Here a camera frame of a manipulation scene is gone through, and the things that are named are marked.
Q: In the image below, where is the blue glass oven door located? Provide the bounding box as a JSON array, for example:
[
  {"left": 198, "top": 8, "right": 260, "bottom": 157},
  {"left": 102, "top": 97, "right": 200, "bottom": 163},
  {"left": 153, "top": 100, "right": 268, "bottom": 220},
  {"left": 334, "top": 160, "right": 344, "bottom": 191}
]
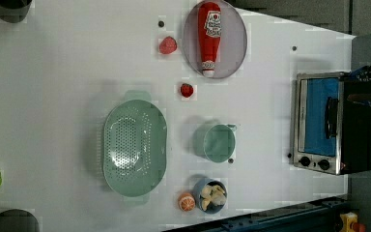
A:
[{"left": 298, "top": 77, "right": 340, "bottom": 158}]

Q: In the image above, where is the black toaster oven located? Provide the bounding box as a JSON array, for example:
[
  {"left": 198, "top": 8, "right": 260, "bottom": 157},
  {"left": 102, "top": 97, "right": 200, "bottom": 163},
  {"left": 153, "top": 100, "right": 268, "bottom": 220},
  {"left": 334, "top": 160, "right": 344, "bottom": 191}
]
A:
[{"left": 293, "top": 72, "right": 371, "bottom": 175}]

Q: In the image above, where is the yellow red object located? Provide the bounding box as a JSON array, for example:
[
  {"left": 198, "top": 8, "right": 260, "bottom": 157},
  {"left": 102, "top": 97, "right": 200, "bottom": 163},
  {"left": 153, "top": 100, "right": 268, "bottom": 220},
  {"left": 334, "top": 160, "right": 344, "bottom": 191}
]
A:
[{"left": 339, "top": 212, "right": 366, "bottom": 232}]

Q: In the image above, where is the grey round plate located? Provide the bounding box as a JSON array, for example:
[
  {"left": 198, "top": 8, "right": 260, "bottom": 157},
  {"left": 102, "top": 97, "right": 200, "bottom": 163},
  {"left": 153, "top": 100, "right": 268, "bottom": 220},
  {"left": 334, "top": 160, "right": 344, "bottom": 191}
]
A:
[{"left": 183, "top": 0, "right": 247, "bottom": 78}]

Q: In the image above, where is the green mug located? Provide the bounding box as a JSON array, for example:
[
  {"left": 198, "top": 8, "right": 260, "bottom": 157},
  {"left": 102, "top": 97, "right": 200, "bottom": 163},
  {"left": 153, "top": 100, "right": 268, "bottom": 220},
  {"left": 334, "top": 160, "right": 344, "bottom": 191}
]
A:
[{"left": 192, "top": 123, "right": 237, "bottom": 163}]

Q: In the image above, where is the red ketchup bottle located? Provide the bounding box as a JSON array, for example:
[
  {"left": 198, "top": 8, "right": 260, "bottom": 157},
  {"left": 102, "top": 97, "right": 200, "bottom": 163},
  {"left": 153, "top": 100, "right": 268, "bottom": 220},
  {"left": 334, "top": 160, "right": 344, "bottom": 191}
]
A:
[{"left": 197, "top": 2, "right": 222, "bottom": 77}]

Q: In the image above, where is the dark red strawberry toy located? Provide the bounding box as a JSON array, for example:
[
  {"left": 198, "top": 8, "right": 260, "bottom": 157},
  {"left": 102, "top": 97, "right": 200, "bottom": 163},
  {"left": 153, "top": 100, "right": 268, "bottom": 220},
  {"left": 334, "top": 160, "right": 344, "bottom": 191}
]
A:
[{"left": 180, "top": 83, "right": 194, "bottom": 98}]

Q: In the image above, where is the blue bowl with food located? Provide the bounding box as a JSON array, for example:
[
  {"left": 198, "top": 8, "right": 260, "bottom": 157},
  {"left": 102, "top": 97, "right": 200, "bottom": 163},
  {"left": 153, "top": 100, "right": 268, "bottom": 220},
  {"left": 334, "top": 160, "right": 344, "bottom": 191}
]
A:
[{"left": 192, "top": 178, "right": 228, "bottom": 215}]

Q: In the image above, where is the pale red strawberry toy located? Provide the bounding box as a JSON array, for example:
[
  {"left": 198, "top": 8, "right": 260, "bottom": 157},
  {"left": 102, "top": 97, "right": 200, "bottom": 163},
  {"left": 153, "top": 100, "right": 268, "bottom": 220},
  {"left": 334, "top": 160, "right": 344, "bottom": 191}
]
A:
[{"left": 158, "top": 37, "right": 178, "bottom": 55}]

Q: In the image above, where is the orange slice toy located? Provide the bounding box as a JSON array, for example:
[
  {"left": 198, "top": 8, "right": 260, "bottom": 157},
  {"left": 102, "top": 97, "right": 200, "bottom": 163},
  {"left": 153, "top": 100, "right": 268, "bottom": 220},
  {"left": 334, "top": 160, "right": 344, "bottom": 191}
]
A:
[{"left": 178, "top": 192, "right": 195, "bottom": 212}]

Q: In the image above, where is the green perforated colander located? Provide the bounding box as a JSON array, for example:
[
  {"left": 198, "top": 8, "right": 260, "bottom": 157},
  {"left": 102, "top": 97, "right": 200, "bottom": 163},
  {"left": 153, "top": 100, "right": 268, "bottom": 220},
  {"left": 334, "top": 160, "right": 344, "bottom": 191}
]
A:
[{"left": 102, "top": 90, "right": 168, "bottom": 205}]

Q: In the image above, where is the black post upper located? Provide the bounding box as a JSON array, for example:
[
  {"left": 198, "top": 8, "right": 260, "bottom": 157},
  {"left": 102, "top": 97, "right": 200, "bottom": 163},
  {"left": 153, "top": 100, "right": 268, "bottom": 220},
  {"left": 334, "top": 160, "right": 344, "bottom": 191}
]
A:
[{"left": 0, "top": 0, "right": 33, "bottom": 23}]

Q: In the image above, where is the black post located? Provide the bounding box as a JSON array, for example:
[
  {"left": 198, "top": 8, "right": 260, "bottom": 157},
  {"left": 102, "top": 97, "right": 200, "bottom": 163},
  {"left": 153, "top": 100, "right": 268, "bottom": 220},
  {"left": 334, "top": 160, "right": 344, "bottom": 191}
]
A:
[
  {"left": 0, "top": 209, "right": 40, "bottom": 232},
  {"left": 0, "top": 0, "right": 33, "bottom": 23}
]

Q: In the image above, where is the black post lower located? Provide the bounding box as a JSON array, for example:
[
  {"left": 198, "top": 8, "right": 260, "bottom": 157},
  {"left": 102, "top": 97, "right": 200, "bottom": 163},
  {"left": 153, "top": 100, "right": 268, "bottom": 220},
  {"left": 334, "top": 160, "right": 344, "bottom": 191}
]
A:
[{"left": 0, "top": 209, "right": 40, "bottom": 232}]

